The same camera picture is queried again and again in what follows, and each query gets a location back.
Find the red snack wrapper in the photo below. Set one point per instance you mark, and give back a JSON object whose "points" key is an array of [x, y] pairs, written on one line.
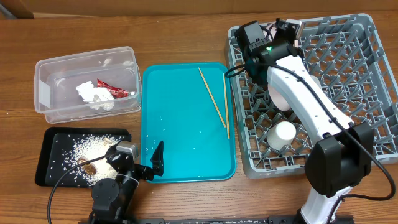
{"points": [[116, 92]]}

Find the wooden chopstick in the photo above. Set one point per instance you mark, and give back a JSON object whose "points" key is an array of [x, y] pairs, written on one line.
{"points": [[212, 98], [226, 106]]}

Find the white napkin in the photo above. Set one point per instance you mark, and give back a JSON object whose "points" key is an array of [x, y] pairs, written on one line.
{"points": [[98, 97]]}

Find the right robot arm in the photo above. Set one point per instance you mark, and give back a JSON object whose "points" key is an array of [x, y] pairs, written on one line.
{"points": [[342, 150]]}

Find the brown food piece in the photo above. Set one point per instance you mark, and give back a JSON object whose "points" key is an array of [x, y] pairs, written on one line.
{"points": [[87, 169]]}

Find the white cup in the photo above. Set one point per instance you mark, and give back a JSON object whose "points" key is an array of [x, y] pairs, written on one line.
{"points": [[281, 135]]}

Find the teal plastic serving tray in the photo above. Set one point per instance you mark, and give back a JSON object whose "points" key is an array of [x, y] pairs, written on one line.
{"points": [[177, 109]]}

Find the pink bowl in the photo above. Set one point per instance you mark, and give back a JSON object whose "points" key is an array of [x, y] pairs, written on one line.
{"points": [[278, 100]]}

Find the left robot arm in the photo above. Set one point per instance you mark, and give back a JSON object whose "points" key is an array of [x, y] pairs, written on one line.
{"points": [[112, 196]]}

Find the black plastic tray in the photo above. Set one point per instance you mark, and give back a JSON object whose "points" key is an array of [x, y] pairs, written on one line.
{"points": [[48, 140]]}

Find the clear plastic waste bin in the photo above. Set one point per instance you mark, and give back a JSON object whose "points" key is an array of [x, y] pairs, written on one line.
{"points": [[56, 79]]}

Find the white rice pile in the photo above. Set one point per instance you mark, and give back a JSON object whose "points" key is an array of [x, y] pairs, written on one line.
{"points": [[68, 148]]}

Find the large white round plate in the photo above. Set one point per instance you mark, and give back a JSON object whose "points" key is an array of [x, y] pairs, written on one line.
{"points": [[270, 31]]}

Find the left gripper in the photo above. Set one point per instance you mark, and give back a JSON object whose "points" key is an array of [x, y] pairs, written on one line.
{"points": [[156, 160]]}

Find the grey plastic dish rack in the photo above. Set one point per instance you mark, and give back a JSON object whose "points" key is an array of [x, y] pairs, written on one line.
{"points": [[346, 55]]}

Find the grey bowl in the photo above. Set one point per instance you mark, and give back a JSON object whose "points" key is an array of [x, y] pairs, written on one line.
{"points": [[316, 80]]}

